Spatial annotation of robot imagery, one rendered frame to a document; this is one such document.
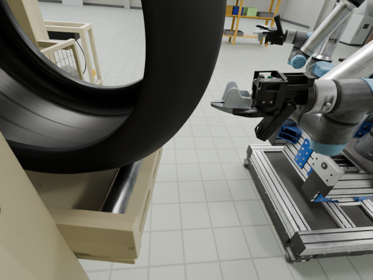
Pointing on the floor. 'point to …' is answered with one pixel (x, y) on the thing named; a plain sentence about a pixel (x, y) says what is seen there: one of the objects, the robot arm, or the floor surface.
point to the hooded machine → (358, 25)
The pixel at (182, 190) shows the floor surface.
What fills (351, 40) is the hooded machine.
